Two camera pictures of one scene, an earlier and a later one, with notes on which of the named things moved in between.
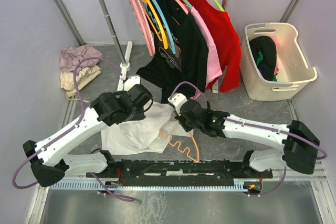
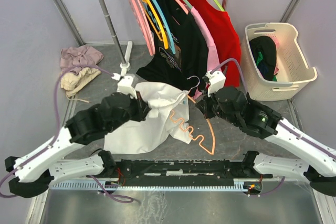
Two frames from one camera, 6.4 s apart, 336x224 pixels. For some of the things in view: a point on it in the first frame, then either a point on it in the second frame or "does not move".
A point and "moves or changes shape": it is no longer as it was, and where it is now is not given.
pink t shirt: [213, 71] does not move
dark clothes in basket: [264, 51] does not move
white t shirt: [150, 134] moves or changes shape
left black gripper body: [138, 114] does not move
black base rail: [149, 170] does not move
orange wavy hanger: [180, 144] -> [188, 93]
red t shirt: [220, 30] does not move
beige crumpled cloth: [83, 75] does not move
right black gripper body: [187, 126] -> [211, 108]
